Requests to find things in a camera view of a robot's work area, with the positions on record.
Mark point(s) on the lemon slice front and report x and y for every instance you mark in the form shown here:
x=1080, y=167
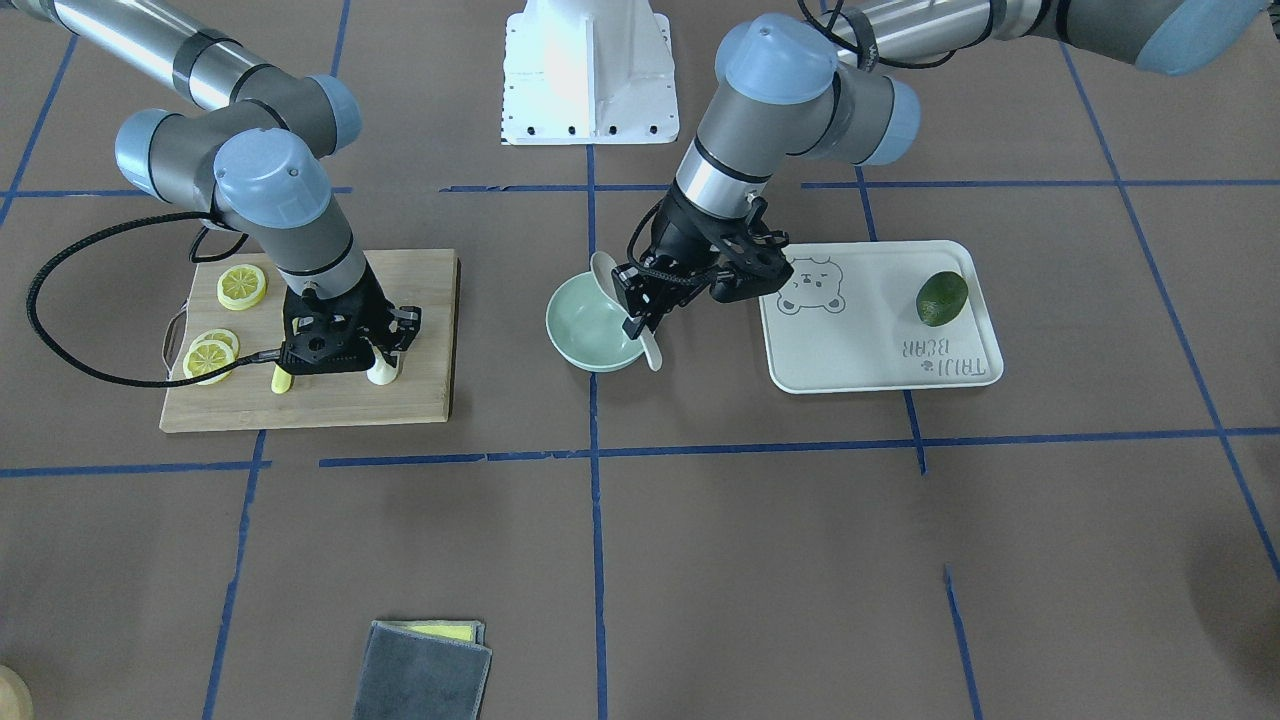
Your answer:
x=208, y=360

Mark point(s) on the light green bowl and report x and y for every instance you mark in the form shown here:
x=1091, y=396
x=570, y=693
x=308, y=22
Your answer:
x=586, y=327

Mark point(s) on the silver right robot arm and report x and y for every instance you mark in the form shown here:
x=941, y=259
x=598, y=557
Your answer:
x=251, y=164

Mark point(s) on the wooden cutting board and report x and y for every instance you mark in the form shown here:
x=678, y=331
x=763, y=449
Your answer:
x=421, y=393

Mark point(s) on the yellow plastic knife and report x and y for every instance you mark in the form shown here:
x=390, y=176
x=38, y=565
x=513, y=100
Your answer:
x=281, y=382

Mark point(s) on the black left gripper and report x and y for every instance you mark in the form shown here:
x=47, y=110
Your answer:
x=681, y=233

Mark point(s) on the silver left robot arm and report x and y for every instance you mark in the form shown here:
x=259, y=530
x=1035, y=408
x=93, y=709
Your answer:
x=819, y=86

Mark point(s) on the lemon slice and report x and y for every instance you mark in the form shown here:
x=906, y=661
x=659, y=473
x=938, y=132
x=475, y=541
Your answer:
x=229, y=338
x=241, y=287
x=208, y=360

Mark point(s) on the lemon slice behind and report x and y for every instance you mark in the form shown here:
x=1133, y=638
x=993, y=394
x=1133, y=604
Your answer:
x=229, y=338

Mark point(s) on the grey folded cloth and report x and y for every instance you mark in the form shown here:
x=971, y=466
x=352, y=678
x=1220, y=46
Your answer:
x=423, y=669

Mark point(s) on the white plastic spoon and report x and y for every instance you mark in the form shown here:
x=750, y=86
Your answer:
x=602, y=265

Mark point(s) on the white rectangular tray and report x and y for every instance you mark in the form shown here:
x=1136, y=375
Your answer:
x=846, y=321

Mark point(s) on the wooden mug tree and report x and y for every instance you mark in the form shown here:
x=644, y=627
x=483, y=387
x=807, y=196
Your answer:
x=16, y=701

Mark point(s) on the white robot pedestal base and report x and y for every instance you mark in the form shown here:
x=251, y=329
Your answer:
x=588, y=73

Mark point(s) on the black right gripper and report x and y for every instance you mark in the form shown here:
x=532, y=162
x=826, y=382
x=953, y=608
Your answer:
x=374, y=307

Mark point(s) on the lemon slice top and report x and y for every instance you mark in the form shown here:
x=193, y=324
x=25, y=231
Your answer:
x=241, y=287

